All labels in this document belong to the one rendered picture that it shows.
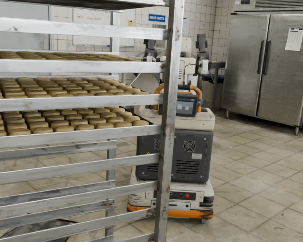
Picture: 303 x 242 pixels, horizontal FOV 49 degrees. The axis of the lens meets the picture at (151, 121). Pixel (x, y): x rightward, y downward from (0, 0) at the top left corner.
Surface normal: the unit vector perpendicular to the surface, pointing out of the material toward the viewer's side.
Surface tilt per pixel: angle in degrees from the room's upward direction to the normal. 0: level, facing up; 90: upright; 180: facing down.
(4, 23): 90
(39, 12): 90
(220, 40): 90
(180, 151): 90
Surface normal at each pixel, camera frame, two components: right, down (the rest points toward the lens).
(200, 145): -0.02, 0.24
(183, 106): -0.04, 0.62
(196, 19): 0.68, 0.22
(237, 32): -0.73, 0.13
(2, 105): 0.46, 0.25
